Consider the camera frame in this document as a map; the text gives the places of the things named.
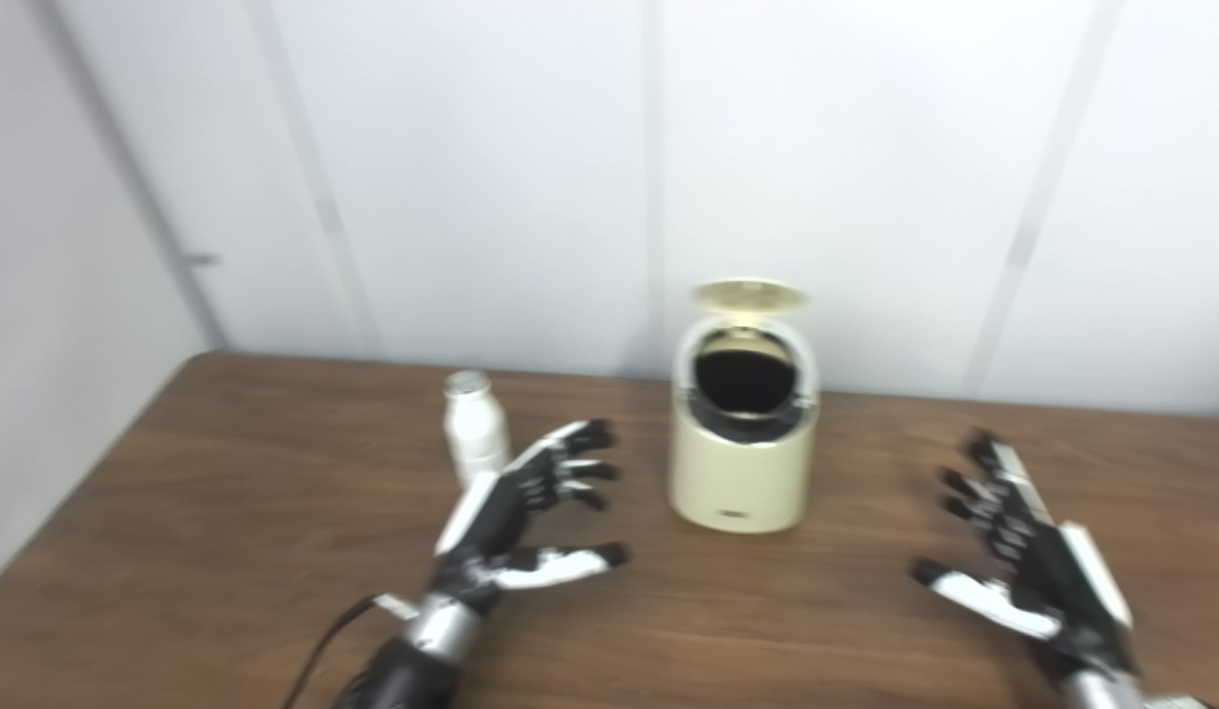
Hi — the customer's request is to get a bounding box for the cream round bin lid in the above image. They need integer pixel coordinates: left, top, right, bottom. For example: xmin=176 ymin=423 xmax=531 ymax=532
xmin=690 ymin=280 xmax=809 ymax=316

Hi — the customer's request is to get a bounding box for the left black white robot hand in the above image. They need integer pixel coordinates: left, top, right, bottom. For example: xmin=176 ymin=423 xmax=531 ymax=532
xmin=432 ymin=419 xmax=630 ymax=616

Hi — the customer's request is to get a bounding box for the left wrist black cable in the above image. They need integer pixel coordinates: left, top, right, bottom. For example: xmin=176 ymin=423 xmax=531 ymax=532
xmin=280 ymin=594 xmax=418 ymax=709

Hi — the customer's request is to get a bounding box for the black bin liner bag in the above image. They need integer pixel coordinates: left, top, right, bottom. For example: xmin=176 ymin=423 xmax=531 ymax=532
xmin=690 ymin=332 xmax=817 ymax=444

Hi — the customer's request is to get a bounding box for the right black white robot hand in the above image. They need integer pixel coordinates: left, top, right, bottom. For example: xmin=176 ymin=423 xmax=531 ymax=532
xmin=910 ymin=430 xmax=1137 ymax=680

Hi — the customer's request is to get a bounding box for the cream-colored round bin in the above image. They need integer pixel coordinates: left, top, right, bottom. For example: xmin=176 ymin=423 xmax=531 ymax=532
xmin=667 ymin=280 xmax=820 ymax=534

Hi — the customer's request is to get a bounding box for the small white plastic bottle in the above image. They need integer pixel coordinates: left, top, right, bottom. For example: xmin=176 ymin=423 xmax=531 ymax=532
xmin=442 ymin=370 xmax=512 ymax=488

